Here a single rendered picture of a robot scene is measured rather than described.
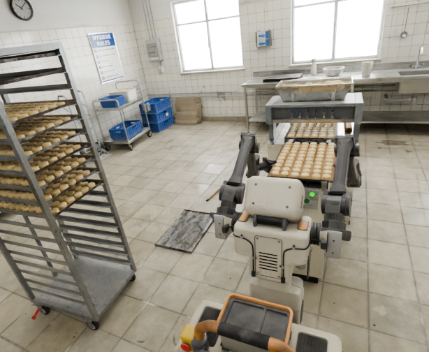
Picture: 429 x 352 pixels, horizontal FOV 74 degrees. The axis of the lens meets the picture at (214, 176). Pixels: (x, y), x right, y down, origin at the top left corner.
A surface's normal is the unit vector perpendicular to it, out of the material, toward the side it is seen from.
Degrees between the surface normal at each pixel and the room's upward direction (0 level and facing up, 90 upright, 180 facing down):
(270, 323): 1
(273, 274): 82
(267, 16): 90
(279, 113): 90
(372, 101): 90
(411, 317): 0
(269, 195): 47
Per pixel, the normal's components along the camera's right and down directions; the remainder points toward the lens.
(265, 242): -0.40, 0.33
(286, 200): -0.36, -0.26
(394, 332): -0.12, -0.88
